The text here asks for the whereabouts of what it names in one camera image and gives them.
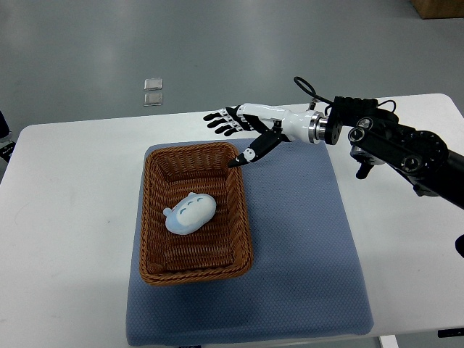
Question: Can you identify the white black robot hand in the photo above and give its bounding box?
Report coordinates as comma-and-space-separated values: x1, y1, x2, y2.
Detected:
203, 103, 326, 168

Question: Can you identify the blue white plush toy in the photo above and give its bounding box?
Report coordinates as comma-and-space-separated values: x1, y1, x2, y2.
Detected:
163, 192, 217, 236

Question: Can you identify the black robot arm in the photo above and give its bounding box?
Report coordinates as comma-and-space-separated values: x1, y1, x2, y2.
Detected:
203, 96, 463, 207

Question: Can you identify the brown wicker basket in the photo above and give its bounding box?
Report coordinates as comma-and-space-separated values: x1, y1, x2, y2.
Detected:
139, 142, 253, 286

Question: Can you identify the lower floor socket plate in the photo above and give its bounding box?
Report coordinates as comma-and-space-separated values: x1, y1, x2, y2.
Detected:
144, 93, 163, 107

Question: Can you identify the floor socket plate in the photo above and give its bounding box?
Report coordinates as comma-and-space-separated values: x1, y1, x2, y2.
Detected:
144, 93, 163, 107
144, 78, 162, 91

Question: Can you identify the upper floor socket plate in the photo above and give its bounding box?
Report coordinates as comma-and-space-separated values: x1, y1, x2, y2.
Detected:
144, 78, 162, 91

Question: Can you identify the blue quilted mat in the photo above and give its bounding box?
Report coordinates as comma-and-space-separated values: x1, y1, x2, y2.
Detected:
126, 141, 373, 346

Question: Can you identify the brown cardboard box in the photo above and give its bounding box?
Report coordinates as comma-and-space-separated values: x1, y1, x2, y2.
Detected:
410, 0, 463, 20

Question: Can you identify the person's dark trouser leg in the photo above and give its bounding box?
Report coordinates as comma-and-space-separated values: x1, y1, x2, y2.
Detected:
0, 110, 16, 164

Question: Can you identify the white table leg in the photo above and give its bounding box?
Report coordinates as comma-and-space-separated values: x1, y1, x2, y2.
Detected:
378, 335, 399, 348

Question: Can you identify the black table control panel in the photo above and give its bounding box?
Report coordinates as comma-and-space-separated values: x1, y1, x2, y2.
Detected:
437, 328, 464, 339

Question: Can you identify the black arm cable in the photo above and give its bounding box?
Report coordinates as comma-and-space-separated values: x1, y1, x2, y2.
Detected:
293, 75, 398, 114

